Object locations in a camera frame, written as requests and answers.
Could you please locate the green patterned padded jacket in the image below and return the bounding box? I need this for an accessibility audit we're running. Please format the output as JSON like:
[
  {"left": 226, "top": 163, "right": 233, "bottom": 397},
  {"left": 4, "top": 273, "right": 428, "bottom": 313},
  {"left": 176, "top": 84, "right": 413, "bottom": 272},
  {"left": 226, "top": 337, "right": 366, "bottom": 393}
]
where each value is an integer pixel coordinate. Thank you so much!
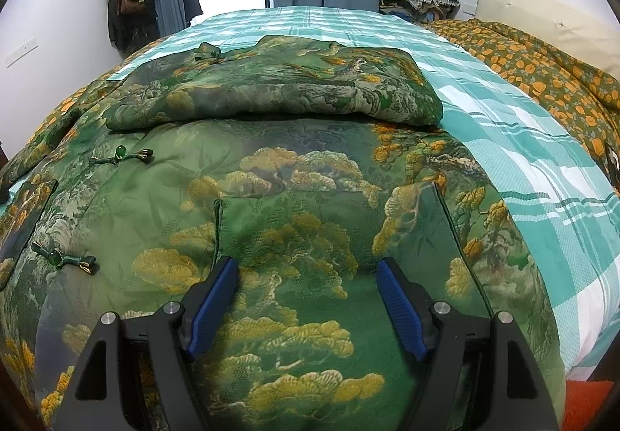
[{"left": 0, "top": 36, "right": 567, "bottom": 431}]

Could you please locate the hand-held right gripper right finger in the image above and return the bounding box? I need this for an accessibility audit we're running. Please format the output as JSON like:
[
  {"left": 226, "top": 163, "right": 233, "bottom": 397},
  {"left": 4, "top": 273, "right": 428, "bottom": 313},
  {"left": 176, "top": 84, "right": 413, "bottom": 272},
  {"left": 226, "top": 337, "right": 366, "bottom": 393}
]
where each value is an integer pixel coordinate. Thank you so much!
[{"left": 377, "top": 257, "right": 560, "bottom": 431}]

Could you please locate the cream padded headboard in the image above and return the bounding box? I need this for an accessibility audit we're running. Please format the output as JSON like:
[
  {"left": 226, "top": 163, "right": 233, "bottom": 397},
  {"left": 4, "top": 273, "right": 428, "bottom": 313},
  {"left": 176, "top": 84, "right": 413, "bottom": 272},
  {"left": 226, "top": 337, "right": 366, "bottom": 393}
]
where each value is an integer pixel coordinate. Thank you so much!
[{"left": 477, "top": 0, "right": 620, "bottom": 78}]

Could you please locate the orange fuzzy blanket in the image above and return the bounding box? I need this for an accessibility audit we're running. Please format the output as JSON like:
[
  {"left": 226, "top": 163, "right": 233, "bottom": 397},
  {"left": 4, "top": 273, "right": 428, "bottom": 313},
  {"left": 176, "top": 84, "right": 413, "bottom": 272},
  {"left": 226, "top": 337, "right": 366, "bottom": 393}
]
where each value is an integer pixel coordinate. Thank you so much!
[{"left": 564, "top": 380, "right": 613, "bottom": 431}]

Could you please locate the white wall switch plate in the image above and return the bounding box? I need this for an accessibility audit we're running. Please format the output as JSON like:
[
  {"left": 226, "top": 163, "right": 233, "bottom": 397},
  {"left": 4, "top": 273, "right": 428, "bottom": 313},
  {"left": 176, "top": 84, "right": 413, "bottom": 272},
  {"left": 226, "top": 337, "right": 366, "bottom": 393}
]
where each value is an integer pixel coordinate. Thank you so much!
[{"left": 5, "top": 38, "right": 38, "bottom": 68}]

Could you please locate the pile of folded clothes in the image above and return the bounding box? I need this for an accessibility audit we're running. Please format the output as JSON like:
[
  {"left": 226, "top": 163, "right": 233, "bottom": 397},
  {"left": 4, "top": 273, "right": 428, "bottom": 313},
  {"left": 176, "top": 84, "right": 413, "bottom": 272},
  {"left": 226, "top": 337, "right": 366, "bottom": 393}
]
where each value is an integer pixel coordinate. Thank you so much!
[{"left": 379, "top": 0, "right": 461, "bottom": 22}]

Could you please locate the orange floral quilt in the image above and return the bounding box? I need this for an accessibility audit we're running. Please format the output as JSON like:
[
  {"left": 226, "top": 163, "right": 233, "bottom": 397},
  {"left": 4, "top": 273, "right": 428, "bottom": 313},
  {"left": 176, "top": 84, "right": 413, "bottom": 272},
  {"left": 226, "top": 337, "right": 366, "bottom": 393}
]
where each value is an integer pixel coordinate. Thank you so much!
[{"left": 29, "top": 19, "right": 620, "bottom": 192}]

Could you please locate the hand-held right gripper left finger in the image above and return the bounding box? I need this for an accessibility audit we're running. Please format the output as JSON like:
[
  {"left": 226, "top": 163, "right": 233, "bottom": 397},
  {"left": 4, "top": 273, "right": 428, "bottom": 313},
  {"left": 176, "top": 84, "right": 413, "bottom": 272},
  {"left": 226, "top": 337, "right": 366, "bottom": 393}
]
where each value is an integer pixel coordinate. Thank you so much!
[{"left": 60, "top": 255, "right": 239, "bottom": 431}]

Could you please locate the teal plaid bedsheet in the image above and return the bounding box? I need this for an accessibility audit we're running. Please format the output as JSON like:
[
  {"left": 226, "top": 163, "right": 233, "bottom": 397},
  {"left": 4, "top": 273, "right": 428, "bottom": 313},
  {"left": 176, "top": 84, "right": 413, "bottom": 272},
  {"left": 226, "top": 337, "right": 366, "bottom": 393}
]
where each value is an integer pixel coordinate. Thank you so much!
[{"left": 121, "top": 5, "right": 620, "bottom": 369}]

